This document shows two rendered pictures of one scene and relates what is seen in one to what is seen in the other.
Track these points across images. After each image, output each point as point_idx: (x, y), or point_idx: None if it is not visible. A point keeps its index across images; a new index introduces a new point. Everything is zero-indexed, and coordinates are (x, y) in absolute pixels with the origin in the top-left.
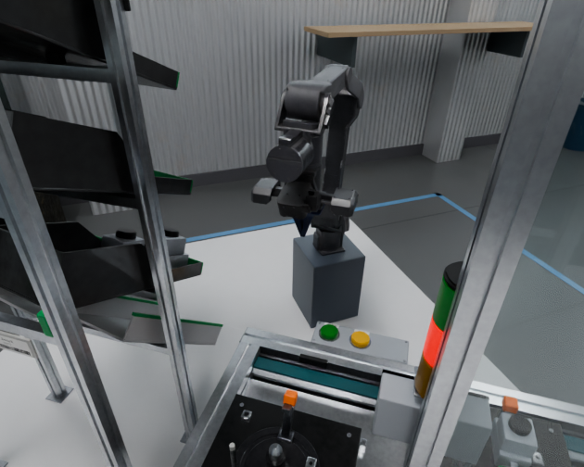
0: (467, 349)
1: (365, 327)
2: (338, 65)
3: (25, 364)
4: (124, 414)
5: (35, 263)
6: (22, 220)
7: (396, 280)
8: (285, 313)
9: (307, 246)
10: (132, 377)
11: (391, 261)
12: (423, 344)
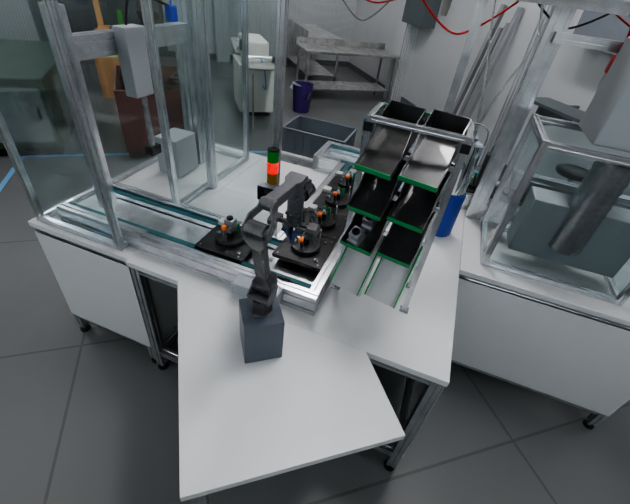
0: None
1: (238, 325)
2: (269, 197)
3: (433, 326)
4: (369, 297)
5: None
6: None
7: (191, 364)
8: (289, 342)
9: (276, 312)
10: (373, 312)
11: (179, 388)
12: (209, 311)
